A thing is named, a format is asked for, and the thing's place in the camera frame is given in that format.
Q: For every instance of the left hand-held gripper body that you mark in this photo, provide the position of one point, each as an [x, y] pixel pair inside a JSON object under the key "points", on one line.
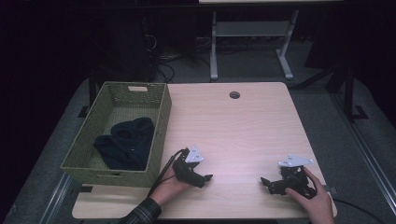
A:
{"points": [[185, 171]]}

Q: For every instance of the dark cloth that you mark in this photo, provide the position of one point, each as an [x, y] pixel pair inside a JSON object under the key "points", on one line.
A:
{"points": [[127, 146]]}

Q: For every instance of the green woven basket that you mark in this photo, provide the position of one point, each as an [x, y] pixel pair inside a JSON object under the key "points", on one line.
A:
{"points": [[93, 124]]}

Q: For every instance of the metal floor rail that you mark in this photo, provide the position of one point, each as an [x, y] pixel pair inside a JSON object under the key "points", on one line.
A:
{"points": [[367, 152], [54, 199]]}

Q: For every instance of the black metal stand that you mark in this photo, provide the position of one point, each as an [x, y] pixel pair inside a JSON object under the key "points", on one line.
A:
{"points": [[348, 93]]}

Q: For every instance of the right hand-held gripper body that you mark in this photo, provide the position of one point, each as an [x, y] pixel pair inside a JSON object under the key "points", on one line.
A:
{"points": [[294, 180]]}

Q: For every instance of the black stand leg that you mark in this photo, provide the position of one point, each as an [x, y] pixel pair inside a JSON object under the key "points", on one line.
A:
{"points": [[92, 90]]}

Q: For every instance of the person's right hand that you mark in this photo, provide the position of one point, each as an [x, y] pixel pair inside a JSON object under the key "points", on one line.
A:
{"points": [[320, 202]]}

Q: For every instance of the person's left hand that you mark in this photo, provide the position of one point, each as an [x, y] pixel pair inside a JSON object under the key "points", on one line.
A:
{"points": [[168, 189]]}

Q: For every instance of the white metal table frame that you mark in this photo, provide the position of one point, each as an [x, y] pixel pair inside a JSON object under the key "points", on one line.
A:
{"points": [[249, 28]]}

